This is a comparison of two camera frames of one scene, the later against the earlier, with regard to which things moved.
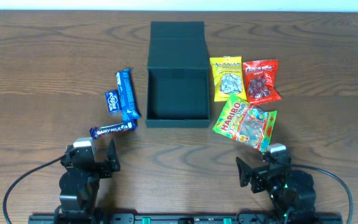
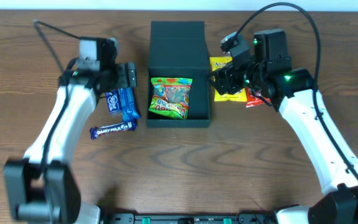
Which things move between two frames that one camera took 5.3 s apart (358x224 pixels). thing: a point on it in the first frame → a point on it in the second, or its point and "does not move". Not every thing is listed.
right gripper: (258, 175) → (221, 81)
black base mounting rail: (181, 218) does not move
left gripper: (101, 168) → (130, 74)
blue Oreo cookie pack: (128, 102) does not move
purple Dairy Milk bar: (110, 129) does not move
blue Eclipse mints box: (113, 101) does not move
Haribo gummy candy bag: (245, 123) → (171, 96)
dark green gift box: (178, 85) does not move
